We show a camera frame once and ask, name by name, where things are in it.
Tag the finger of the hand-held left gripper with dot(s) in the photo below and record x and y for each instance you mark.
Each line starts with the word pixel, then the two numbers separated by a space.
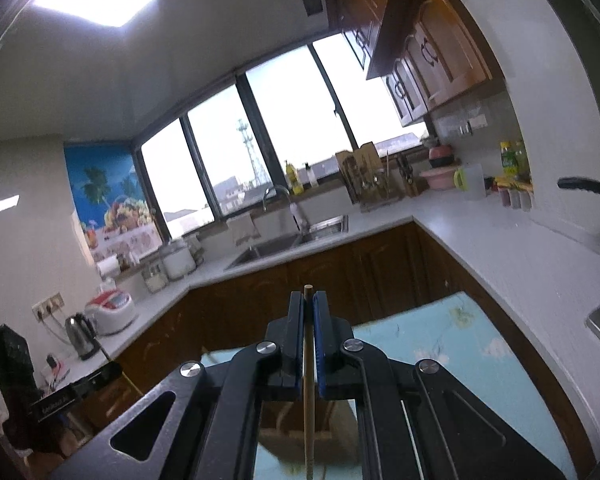
pixel 100 377

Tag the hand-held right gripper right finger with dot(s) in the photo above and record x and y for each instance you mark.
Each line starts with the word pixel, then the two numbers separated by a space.
pixel 321 340

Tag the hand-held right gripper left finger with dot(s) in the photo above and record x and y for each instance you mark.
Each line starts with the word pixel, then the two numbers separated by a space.
pixel 296 340

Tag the wooden chopstick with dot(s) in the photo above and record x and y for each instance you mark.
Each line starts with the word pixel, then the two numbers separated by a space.
pixel 308 410

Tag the wooden utensil holder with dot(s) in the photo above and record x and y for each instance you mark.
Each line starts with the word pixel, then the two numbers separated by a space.
pixel 282 435

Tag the steel electric kettle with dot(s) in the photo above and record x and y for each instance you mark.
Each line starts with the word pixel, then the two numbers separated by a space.
pixel 82 337

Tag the red and white cooker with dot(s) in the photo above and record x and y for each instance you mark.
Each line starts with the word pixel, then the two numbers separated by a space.
pixel 111 312

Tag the stainless steel sink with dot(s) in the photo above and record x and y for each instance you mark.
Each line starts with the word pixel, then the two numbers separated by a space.
pixel 280 247

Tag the floral light blue tablecloth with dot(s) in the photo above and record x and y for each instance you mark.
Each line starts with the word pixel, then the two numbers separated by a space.
pixel 430 340

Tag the paper towel roll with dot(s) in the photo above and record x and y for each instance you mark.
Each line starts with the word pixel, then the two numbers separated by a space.
pixel 108 267

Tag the glass storage jar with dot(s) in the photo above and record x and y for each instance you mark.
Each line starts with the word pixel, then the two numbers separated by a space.
pixel 155 277

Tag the beige dish cloth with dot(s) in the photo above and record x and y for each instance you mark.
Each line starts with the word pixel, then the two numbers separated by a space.
pixel 243 229

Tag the white rice cooker pot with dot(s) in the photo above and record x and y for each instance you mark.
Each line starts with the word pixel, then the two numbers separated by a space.
pixel 176 262

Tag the chrome kitchen faucet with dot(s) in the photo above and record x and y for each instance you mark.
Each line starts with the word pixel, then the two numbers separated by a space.
pixel 280 192

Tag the yellow oil bottle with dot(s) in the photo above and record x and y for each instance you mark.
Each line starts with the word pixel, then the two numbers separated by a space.
pixel 295 180

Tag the clear soap dispenser bottle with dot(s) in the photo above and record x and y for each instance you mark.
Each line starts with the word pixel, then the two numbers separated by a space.
pixel 311 177

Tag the wooden countertop cutlery rack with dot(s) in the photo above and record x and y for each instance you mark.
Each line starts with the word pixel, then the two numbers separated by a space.
pixel 362 175

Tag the tropical fruit poster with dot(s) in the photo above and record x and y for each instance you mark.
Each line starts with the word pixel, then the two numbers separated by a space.
pixel 110 200

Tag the wooden knife block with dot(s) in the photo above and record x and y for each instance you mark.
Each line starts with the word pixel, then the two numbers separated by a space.
pixel 410 177

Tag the pink plastic basin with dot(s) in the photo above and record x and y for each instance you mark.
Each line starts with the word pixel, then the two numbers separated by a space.
pixel 437 179

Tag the large kitchen window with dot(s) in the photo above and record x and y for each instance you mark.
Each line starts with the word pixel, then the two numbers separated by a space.
pixel 280 125

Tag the red lidded pot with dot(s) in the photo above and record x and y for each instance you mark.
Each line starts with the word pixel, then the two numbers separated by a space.
pixel 440 157

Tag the row of spice jars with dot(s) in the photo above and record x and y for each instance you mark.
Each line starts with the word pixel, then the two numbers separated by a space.
pixel 515 197

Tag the green drink bottle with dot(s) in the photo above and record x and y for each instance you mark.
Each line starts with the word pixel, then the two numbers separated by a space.
pixel 522 162
pixel 508 160

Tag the wooden upper cabinets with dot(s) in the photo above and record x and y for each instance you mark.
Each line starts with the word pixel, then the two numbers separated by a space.
pixel 430 45

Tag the beige wall socket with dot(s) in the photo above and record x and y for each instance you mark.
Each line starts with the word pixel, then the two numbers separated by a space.
pixel 48 306

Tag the white wall socket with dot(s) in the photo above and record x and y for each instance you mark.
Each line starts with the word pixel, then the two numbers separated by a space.
pixel 472 124

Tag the wall vent grille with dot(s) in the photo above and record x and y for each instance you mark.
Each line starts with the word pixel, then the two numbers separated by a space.
pixel 312 2

